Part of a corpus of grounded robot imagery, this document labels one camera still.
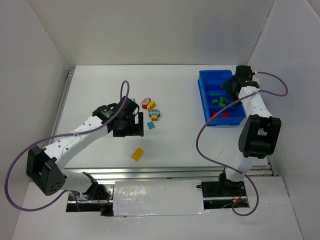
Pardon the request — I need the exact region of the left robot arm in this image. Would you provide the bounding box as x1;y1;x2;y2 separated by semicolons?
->
26;97;144;199

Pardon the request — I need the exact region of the blue divided plastic bin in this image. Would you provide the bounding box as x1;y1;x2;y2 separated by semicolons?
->
197;69;246;127

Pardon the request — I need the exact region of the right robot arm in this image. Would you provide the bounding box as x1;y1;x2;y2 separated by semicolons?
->
218;65;282;192

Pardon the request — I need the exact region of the white foil tape panel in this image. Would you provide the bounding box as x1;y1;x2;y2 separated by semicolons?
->
113;180;205;217

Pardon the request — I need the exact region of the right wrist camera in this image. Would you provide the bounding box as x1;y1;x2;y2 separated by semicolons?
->
252;72;261;86

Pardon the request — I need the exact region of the aluminium front rail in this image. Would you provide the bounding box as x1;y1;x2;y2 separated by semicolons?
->
57;164;273;182

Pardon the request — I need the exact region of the teal rectangular lego brick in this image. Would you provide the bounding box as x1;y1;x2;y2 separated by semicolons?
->
209;91;222;96

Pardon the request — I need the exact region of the small green lego brick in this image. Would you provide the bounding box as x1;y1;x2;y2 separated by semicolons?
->
211;98;219;106

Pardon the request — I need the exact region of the yellow lego brick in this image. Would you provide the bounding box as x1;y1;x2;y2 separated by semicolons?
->
131;148;144;162
147;100;156;111

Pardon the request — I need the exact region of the small light blue lego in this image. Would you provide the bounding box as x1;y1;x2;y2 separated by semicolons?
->
147;121;155;130

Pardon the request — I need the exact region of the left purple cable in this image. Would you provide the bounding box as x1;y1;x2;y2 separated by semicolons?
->
4;80;131;212

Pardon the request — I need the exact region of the red flower lego piece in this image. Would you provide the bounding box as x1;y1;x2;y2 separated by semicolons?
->
141;97;151;109

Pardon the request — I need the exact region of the teal printed round lego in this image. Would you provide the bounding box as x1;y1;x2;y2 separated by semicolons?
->
148;108;161;118

